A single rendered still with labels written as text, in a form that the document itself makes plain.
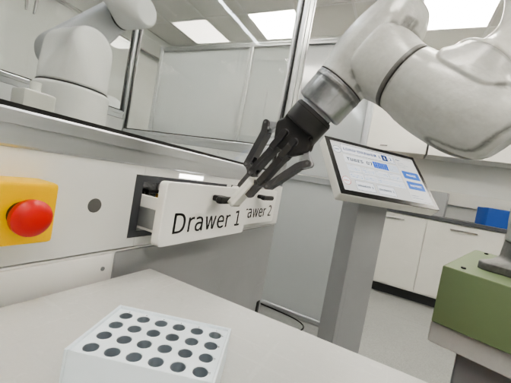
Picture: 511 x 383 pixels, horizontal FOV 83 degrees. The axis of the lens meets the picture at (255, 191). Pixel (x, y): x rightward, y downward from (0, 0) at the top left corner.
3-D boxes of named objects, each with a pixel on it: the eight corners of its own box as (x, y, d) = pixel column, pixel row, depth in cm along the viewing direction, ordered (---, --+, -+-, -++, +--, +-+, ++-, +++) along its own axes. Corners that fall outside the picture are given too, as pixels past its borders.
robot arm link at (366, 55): (309, 53, 47) (367, 96, 41) (382, -36, 43) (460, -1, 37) (329, 83, 57) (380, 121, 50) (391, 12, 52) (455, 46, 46)
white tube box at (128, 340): (225, 362, 31) (231, 328, 31) (206, 429, 22) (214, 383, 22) (115, 337, 32) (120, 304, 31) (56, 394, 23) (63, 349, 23)
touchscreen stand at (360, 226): (414, 445, 118) (467, 200, 113) (319, 463, 103) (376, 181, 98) (341, 364, 165) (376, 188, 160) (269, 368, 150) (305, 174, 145)
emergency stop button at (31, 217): (53, 236, 32) (58, 201, 32) (11, 240, 29) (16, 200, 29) (39, 230, 34) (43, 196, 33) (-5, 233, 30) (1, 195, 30)
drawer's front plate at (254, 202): (271, 220, 104) (277, 191, 103) (230, 226, 78) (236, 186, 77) (268, 219, 105) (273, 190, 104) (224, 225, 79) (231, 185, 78)
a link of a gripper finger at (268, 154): (289, 132, 51) (284, 127, 52) (247, 176, 55) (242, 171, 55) (296, 137, 55) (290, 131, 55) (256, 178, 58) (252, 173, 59)
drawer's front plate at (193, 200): (242, 232, 73) (249, 189, 73) (157, 248, 47) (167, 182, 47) (236, 230, 74) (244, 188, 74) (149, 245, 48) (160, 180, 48)
